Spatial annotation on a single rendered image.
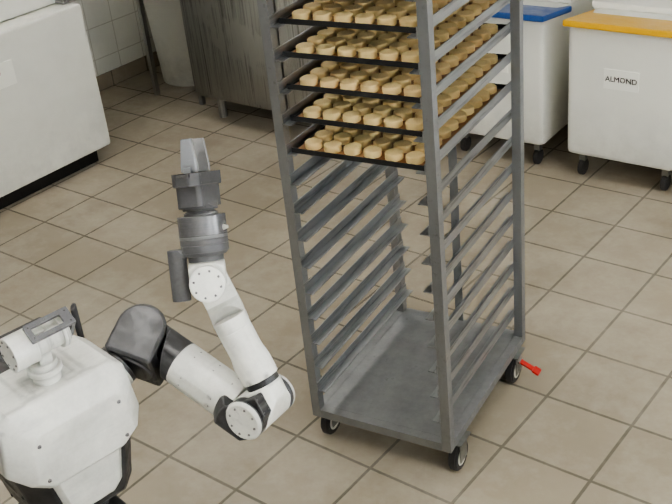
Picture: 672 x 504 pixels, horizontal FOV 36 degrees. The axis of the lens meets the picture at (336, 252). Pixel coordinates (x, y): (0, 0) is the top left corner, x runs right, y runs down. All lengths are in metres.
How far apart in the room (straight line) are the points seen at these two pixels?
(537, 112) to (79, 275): 2.23
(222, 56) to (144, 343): 3.84
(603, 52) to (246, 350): 3.09
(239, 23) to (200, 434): 2.66
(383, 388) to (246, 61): 2.68
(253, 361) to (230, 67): 3.92
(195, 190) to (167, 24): 4.71
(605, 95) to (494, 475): 2.09
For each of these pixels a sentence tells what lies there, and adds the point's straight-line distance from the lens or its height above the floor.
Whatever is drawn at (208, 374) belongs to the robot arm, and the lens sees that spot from 1.95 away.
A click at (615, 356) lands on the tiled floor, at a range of 3.73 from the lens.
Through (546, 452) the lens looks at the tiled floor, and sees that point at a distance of 3.31.
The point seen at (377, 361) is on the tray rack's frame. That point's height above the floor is 0.15.
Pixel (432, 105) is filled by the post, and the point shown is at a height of 1.23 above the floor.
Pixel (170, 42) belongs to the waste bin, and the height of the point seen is 0.30.
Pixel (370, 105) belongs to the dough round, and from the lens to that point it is 2.79.
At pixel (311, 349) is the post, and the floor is 0.38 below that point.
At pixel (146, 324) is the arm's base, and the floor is 1.12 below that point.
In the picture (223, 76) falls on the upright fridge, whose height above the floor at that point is 0.31.
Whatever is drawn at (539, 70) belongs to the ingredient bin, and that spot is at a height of 0.50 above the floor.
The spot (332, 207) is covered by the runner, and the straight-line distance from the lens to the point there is 3.09.
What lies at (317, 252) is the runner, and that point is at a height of 0.68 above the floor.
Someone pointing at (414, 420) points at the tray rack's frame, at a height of 0.15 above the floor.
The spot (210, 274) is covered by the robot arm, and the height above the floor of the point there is 1.27.
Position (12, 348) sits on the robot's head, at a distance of 1.84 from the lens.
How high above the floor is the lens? 2.16
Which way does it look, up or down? 29 degrees down
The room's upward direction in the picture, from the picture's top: 6 degrees counter-clockwise
